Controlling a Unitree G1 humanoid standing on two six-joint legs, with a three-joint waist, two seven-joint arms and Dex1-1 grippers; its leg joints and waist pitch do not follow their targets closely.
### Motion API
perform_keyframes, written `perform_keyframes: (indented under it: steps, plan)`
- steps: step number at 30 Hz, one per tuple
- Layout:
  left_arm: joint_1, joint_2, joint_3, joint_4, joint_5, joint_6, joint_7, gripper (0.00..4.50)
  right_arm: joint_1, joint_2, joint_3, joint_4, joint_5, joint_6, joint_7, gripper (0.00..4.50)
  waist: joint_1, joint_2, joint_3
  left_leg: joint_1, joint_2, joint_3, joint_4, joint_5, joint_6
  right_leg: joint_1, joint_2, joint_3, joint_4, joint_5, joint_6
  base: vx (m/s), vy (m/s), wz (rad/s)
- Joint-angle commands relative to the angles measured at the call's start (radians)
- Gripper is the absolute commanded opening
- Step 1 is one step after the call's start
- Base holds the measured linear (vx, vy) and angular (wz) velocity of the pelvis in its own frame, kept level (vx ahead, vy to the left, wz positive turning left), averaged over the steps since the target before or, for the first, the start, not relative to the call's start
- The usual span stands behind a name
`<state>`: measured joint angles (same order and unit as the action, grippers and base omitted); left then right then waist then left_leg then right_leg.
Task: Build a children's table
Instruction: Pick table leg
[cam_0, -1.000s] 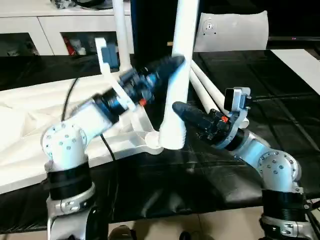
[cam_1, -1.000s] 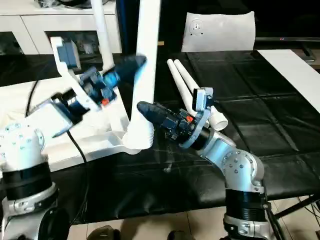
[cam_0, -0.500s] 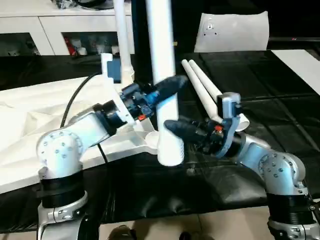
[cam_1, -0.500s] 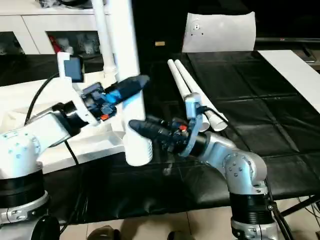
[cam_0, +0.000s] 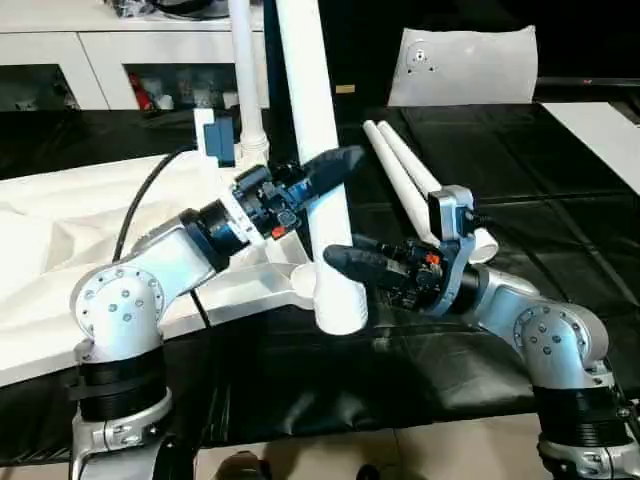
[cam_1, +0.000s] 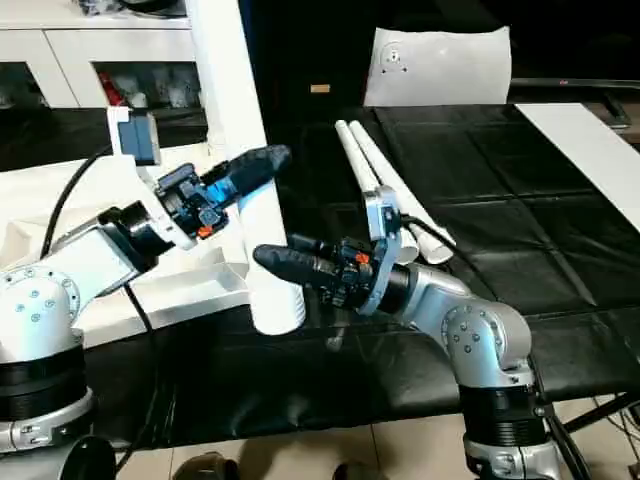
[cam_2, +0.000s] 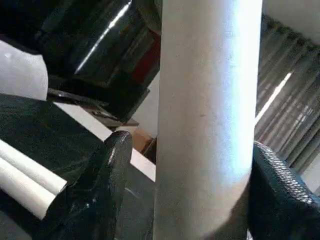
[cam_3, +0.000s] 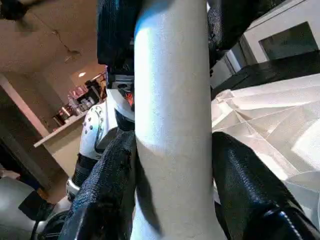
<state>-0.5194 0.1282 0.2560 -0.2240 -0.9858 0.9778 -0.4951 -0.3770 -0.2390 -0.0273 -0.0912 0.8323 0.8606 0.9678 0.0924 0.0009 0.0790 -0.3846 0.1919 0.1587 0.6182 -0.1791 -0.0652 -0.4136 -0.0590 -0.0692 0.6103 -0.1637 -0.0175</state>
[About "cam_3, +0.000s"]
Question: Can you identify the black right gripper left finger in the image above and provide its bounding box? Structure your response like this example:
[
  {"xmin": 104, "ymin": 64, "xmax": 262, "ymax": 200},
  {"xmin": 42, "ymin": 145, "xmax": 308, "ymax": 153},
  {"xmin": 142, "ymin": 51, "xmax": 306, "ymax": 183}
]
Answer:
[{"xmin": 58, "ymin": 129, "xmax": 139, "ymax": 240}]

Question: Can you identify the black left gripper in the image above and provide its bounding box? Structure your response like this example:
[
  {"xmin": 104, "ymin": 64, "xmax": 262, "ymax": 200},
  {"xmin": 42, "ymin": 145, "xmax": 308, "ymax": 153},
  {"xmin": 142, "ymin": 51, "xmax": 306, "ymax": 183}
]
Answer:
[{"xmin": 96, "ymin": 0, "xmax": 146, "ymax": 104}]

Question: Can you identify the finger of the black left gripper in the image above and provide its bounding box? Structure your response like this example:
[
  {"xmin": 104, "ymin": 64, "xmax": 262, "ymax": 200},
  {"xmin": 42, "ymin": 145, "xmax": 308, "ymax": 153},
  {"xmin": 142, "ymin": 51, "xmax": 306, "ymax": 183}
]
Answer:
[{"xmin": 206, "ymin": 0, "xmax": 287, "ymax": 70}]

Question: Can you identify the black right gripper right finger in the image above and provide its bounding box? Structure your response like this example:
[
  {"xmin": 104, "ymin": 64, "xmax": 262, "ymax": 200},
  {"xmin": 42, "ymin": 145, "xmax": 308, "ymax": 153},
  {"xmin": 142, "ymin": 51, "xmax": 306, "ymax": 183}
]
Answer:
[{"xmin": 212, "ymin": 131, "xmax": 320, "ymax": 240}]

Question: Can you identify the white plastic table top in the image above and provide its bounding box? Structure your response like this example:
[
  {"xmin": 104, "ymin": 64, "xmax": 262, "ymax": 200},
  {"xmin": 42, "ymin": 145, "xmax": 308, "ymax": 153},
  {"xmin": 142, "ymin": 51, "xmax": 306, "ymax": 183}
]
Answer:
[{"xmin": 210, "ymin": 73, "xmax": 320, "ymax": 232}]

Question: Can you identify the white plastic table leg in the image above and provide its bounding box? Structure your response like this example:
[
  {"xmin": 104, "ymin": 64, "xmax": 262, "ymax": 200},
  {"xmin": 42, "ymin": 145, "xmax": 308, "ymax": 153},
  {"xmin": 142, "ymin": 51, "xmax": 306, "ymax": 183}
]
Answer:
[{"xmin": 129, "ymin": 0, "xmax": 228, "ymax": 240}]

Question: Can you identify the white cabinet with glass doors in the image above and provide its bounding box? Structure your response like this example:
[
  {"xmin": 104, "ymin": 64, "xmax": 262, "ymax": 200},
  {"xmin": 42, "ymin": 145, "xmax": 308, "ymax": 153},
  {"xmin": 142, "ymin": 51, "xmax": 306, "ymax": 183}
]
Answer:
[{"xmin": 209, "ymin": 0, "xmax": 320, "ymax": 90}]

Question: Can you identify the grey robot torso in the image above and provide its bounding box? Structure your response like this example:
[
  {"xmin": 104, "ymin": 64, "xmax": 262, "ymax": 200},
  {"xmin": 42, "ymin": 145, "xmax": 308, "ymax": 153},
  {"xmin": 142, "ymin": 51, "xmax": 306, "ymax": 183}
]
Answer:
[{"xmin": 0, "ymin": 177, "xmax": 67, "ymax": 240}]

